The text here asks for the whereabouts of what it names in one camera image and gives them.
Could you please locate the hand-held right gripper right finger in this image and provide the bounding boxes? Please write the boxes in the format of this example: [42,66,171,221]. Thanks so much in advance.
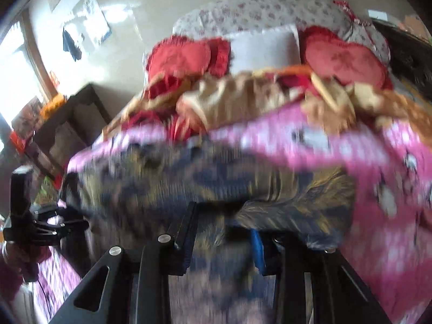
[250,229,394,324]

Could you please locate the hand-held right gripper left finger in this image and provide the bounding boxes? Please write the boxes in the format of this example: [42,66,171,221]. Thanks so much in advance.
[49,202,200,324]

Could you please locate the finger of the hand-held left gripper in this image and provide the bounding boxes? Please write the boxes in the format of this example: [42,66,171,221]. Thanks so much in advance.
[11,166,35,217]
[32,207,90,246]

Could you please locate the dark blue gold floral garment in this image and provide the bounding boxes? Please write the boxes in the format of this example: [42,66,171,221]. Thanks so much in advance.
[62,138,357,324]

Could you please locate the person's left forearm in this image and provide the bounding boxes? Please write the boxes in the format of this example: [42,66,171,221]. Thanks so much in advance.
[0,242,43,302]

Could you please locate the dark wooden desk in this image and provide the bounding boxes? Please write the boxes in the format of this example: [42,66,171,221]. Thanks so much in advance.
[20,84,113,190]

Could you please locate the yellow plastic basket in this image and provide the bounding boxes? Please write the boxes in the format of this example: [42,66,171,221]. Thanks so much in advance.
[40,94,67,119]

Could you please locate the pink penguin print blanket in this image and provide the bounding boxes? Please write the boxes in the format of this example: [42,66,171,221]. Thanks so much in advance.
[34,103,432,324]

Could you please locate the red and beige satin cloth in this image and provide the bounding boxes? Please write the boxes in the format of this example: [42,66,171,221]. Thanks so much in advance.
[103,64,314,142]

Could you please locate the dark hanging cloth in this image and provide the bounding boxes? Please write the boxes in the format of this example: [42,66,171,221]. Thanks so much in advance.
[62,29,83,62]

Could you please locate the red heart-shaped pillow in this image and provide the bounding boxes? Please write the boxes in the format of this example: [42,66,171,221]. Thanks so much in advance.
[300,25,395,91]
[146,35,233,90]

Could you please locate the orange yellow cloth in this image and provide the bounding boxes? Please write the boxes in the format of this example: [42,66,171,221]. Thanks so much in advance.
[300,71,432,133]

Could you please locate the white floral print pillow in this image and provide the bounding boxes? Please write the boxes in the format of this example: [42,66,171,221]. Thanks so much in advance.
[172,0,391,71]

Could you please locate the dark carved wooden cabinet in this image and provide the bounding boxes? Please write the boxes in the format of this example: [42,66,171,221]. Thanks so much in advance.
[369,17,432,109]

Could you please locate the wall calendar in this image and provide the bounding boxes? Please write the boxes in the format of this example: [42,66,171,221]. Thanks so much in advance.
[62,0,113,45]

